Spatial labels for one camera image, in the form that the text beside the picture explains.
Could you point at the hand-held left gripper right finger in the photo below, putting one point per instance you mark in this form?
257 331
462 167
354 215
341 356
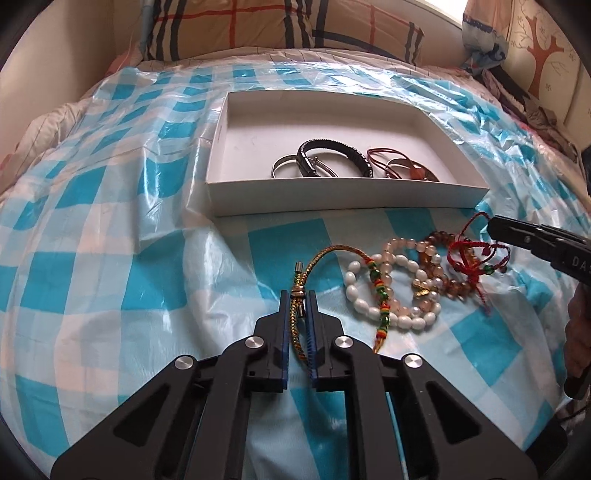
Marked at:
314 337

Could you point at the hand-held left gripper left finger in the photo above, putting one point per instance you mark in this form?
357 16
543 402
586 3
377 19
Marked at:
284 332

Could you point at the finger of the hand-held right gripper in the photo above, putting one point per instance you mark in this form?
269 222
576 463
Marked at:
521 242
531 226

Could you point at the bangle with orange stone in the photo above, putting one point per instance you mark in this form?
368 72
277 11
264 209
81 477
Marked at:
408 173

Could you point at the silver bangle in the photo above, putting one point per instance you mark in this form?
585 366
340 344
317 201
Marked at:
281 161

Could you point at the white cardboard box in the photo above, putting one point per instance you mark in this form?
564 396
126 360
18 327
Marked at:
258 138

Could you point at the person's right hand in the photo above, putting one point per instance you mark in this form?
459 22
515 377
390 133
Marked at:
579 332

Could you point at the heap of dark clothes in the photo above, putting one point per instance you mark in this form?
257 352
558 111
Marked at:
531 110

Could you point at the headboard with tree picture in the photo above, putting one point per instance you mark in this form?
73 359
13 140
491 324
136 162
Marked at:
545 55

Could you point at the blue checkered plastic sheet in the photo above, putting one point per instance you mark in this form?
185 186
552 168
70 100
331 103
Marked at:
138 240

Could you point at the patterned curtain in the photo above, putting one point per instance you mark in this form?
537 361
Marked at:
485 41

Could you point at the plaid pillow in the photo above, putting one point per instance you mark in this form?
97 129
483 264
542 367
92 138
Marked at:
221 27
364 32

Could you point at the pink cloth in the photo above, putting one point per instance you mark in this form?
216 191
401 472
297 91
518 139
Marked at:
122 60

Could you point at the white glossy panel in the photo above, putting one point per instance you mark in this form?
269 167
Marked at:
55 60

